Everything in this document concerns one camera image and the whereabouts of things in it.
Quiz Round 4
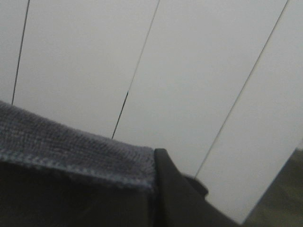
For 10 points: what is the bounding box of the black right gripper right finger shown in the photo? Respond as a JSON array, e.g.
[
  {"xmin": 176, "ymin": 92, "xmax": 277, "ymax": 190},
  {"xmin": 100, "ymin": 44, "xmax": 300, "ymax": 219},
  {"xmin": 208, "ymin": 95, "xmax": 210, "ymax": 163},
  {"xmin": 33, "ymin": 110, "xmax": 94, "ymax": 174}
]
[{"xmin": 154, "ymin": 148, "xmax": 239, "ymax": 227}]

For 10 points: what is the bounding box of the grey terry towel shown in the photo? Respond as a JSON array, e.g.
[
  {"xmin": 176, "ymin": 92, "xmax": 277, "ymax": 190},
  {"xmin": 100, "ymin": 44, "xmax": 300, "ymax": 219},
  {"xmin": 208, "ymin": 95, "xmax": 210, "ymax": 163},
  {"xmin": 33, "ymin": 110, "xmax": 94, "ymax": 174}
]
[{"xmin": 0, "ymin": 102, "xmax": 156, "ymax": 192}]

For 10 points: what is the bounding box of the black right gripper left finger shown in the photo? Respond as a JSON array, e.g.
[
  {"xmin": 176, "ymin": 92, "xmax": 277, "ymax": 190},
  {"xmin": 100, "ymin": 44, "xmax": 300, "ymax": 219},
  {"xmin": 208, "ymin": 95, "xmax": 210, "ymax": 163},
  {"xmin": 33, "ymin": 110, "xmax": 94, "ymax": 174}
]
[{"xmin": 0, "ymin": 163, "xmax": 151, "ymax": 227}]

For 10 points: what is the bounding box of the black table mat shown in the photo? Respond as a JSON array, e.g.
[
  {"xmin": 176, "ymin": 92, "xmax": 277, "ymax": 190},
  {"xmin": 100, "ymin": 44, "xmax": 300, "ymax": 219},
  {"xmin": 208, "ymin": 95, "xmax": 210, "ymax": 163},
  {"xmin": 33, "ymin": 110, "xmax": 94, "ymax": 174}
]
[{"xmin": 243, "ymin": 150, "xmax": 303, "ymax": 227}]

